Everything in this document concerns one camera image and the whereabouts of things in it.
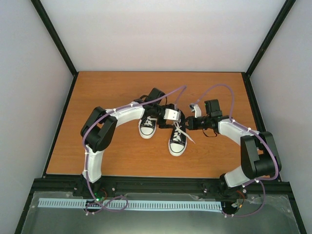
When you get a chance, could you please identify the white shoelace of sneaker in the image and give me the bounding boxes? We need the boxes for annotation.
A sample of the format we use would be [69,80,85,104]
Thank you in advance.
[139,117,157,128]
[173,121,195,143]

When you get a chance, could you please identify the black sneaker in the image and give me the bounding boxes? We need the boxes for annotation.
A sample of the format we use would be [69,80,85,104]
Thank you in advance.
[138,117,157,139]
[168,114,187,156]

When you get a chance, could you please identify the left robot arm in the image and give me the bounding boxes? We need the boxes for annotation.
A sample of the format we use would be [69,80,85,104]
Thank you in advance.
[80,88,181,196]

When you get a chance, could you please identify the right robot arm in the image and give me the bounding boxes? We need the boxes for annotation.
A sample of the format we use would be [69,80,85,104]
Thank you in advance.
[186,99,282,197]

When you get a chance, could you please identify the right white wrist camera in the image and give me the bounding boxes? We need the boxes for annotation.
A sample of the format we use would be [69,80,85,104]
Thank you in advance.
[189,103,202,118]

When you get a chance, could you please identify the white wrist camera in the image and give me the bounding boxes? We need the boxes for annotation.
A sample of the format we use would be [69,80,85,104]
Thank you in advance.
[189,103,202,118]
[163,108,181,121]

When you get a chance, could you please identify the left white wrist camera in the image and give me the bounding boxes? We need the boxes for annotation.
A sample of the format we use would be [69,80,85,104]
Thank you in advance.
[163,108,181,121]

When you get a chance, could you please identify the right black frame post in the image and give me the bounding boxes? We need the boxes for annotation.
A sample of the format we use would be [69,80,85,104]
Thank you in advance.
[245,0,297,77]

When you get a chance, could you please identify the black frame post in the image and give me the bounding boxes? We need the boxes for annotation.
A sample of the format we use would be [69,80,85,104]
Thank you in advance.
[30,0,79,77]
[245,0,297,77]

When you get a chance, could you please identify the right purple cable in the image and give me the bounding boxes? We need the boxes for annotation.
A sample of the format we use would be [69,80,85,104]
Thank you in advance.
[197,84,280,218]

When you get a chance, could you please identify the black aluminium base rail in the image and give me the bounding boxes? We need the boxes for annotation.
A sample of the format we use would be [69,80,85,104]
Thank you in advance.
[30,175,293,200]

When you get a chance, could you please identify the white slotted cable duct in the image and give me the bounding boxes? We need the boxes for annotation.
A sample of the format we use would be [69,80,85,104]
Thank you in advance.
[38,198,222,213]

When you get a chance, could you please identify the left black frame post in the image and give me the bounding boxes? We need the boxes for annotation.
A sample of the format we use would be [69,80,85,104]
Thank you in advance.
[30,0,79,77]

